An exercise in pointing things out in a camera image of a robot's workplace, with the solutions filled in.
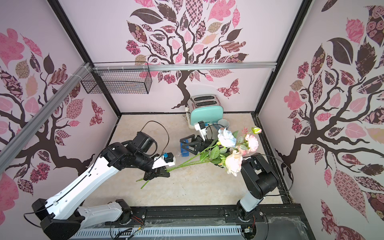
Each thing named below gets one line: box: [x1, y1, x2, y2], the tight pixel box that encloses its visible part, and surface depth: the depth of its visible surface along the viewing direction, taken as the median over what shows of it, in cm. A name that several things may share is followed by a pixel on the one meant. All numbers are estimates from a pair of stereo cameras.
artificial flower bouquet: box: [136, 126, 262, 190], surface depth 54 cm
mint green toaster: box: [185, 94, 224, 128], surface depth 105 cm
